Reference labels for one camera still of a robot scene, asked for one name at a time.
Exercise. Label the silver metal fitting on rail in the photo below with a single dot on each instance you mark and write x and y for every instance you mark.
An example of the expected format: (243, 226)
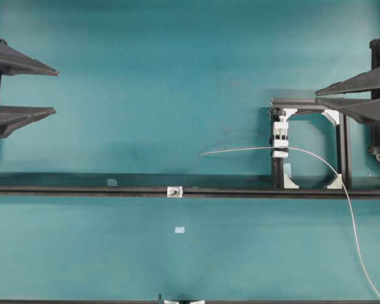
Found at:
(174, 191)

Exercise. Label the white wire clamp holder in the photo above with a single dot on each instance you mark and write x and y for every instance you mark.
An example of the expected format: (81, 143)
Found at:
(280, 141)

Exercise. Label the white corner bracket left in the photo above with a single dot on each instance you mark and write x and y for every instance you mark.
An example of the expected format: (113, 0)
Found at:
(288, 183)

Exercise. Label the white corner bracket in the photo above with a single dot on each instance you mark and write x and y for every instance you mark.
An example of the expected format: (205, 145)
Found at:
(288, 183)
(336, 183)

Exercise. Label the black aluminium frame stand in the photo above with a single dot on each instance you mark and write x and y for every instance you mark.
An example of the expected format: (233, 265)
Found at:
(281, 109)

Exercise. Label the white corner bracket right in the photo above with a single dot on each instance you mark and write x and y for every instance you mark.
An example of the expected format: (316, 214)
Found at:
(336, 183)

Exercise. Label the long black aluminium rail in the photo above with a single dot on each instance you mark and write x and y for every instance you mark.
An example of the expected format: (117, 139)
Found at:
(189, 192)

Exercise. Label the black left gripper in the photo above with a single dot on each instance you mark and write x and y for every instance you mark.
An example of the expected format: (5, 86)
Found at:
(13, 62)

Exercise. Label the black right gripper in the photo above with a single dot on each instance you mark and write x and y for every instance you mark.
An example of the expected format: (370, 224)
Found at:
(363, 111)

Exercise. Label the white bracket at bottom edge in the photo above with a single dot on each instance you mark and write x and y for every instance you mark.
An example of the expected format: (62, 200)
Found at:
(182, 301)

